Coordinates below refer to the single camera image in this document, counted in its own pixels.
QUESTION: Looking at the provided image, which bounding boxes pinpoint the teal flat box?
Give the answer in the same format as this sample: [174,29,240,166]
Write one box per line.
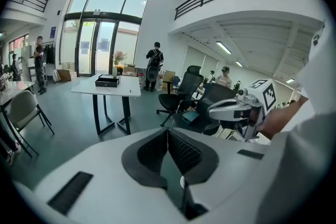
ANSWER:
[181,111,200,124]

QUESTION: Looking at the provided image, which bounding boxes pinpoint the person's white shirt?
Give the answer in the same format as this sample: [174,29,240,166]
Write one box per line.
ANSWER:
[256,18,336,224]

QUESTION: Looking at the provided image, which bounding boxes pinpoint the blue chair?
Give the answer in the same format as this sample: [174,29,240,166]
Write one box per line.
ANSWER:
[163,75,182,94]

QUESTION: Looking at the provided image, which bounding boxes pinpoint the flat cardboard box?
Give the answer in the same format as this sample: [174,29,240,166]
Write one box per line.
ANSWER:
[56,69,77,82]

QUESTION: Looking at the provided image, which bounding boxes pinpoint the white marble table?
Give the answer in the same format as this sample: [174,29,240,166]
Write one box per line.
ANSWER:
[71,73,142,136]

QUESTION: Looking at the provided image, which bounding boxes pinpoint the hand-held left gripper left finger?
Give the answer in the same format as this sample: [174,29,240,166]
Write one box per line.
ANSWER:
[33,127,186,224]

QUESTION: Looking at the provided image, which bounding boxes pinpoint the white chair with black frame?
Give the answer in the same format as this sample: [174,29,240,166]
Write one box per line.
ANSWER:
[6,90,55,158]

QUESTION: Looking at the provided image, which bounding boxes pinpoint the ceiling tube light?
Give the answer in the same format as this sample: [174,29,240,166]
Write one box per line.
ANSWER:
[216,41,232,55]

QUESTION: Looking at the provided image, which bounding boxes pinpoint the large cardboard box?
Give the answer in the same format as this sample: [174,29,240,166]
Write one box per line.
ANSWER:
[122,65,138,77]

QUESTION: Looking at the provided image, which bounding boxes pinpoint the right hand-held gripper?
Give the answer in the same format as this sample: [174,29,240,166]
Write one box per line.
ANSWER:
[207,78,278,142]

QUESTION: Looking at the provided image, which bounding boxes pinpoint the person's right forearm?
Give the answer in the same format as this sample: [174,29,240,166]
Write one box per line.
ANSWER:
[262,95,309,140]

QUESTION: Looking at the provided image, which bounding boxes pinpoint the black mesh office chair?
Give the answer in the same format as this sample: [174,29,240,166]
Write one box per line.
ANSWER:
[172,83,237,137]
[156,65,205,126]

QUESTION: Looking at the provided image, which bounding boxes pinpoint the black drawer box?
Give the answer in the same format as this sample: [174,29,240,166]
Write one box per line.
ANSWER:
[94,73,121,88]

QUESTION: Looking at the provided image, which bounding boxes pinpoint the glass entrance doors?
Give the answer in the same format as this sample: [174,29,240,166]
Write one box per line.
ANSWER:
[59,0,153,78]

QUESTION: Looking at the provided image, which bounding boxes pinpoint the pink artificial flowers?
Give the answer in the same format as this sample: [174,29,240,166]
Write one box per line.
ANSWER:
[112,51,128,69]

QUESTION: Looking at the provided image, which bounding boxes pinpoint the clothes rack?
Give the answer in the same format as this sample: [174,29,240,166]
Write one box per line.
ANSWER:
[41,41,56,66]

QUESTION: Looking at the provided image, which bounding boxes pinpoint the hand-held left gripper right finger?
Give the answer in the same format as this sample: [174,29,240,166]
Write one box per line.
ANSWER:
[167,127,269,218]

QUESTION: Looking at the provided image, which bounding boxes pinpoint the white side table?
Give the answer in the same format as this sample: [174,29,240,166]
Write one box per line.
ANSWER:
[0,80,36,113]

